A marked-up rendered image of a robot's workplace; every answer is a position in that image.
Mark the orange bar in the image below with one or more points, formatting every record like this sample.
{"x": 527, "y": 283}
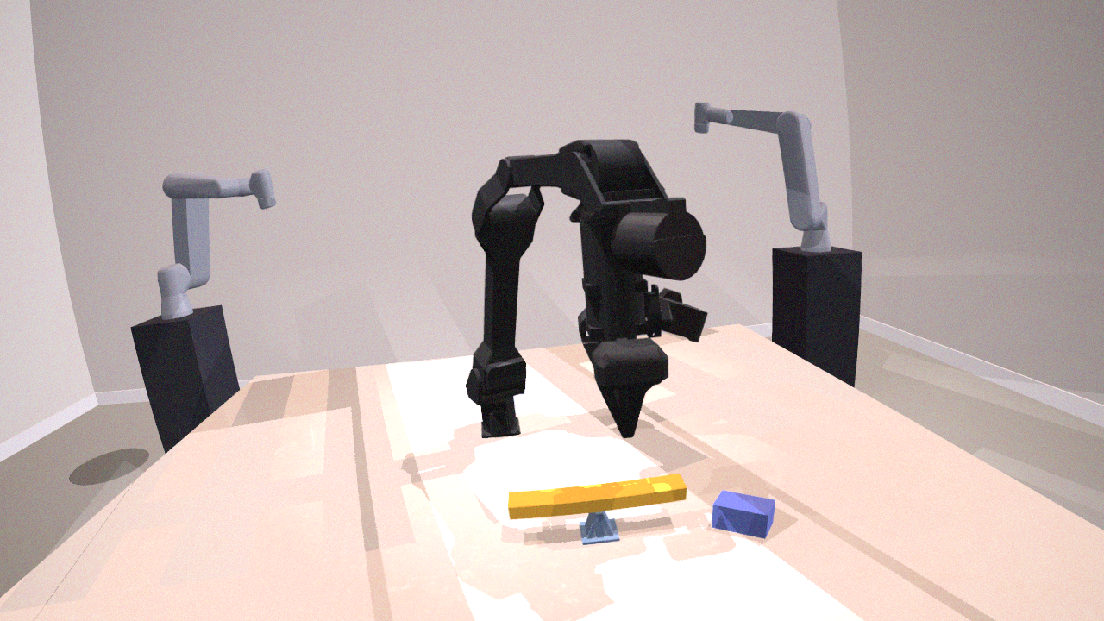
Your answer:
{"x": 595, "y": 498}

